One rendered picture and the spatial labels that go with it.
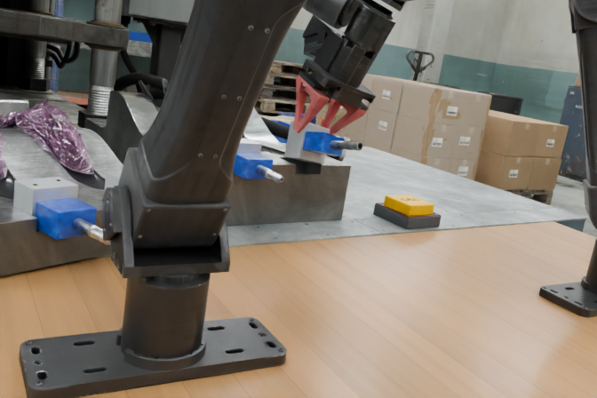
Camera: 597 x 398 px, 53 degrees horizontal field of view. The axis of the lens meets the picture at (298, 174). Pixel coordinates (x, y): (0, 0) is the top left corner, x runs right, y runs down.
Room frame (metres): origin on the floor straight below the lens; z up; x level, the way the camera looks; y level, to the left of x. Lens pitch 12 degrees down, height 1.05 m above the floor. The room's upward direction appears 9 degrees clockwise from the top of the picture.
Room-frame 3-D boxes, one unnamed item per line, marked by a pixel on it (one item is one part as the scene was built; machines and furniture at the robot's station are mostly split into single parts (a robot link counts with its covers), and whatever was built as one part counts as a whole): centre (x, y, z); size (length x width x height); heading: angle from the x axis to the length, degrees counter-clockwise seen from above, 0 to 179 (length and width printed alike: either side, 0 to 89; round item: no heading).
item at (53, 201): (0.57, 0.22, 0.86); 0.13 x 0.05 x 0.05; 54
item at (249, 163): (0.80, 0.06, 0.89); 0.13 x 0.05 x 0.05; 37
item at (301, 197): (1.05, 0.18, 0.87); 0.50 x 0.26 x 0.14; 37
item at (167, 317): (0.44, 0.09, 0.84); 0.20 x 0.07 x 0.08; 122
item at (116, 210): (0.45, 0.09, 0.90); 0.09 x 0.06 x 0.06; 122
